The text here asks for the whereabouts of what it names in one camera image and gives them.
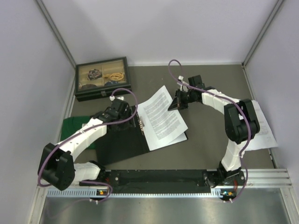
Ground green folded t-shirt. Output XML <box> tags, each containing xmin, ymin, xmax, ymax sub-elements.
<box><xmin>60</xmin><ymin>116</ymin><xmax>91</xmax><ymax>141</ymax></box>

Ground printed white paper sheets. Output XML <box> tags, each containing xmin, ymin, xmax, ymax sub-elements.
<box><xmin>245</xmin><ymin>100</ymin><xmax>278</xmax><ymax>151</ymax></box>

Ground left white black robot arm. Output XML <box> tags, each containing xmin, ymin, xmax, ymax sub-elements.
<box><xmin>37</xmin><ymin>98</ymin><xmax>137</xmax><ymax>191</ymax></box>

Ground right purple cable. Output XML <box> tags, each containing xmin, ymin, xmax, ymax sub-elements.
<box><xmin>168</xmin><ymin>60</ymin><xmax>248</xmax><ymax>203</ymax></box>

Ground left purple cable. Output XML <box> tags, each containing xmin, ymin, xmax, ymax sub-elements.
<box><xmin>37</xmin><ymin>88</ymin><xmax>139</xmax><ymax>203</ymax></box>

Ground aluminium rail frame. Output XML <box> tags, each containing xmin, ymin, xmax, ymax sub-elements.
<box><xmin>37</xmin><ymin>168</ymin><xmax>294</xmax><ymax>190</ymax></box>

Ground purple cable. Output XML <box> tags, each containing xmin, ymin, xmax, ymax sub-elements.
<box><xmin>168</xmin><ymin>60</ymin><xmax>248</xmax><ymax>203</ymax></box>
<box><xmin>37</xmin><ymin>88</ymin><xmax>139</xmax><ymax>203</ymax></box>

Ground printed text paper sheet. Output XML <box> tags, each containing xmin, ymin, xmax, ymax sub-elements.
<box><xmin>138</xmin><ymin>86</ymin><xmax>188</xmax><ymax>143</ymax></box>

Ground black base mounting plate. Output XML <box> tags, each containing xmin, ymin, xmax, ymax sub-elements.
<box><xmin>79</xmin><ymin>169</ymin><xmax>248</xmax><ymax>190</ymax></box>

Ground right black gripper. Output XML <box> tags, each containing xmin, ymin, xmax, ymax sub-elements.
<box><xmin>168</xmin><ymin>89</ymin><xmax>195</xmax><ymax>112</ymax></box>

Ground white folder black inside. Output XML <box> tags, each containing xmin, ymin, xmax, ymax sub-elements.
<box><xmin>90</xmin><ymin>105</ymin><xmax>189</xmax><ymax>167</ymax></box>

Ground dark green glass-lid box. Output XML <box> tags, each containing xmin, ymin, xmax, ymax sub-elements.
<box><xmin>74</xmin><ymin>57</ymin><xmax>132</xmax><ymax>102</ymax></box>

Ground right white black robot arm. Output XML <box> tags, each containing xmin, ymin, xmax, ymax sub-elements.
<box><xmin>168</xmin><ymin>75</ymin><xmax>260</xmax><ymax>187</ymax></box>

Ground grey slotted cable duct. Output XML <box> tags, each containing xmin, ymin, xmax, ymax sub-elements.
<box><xmin>46</xmin><ymin>188</ymin><xmax>235</xmax><ymax>198</ymax></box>

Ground metal folder clip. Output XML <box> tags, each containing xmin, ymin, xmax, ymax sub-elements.
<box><xmin>138</xmin><ymin>116</ymin><xmax>145</xmax><ymax>136</ymax></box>

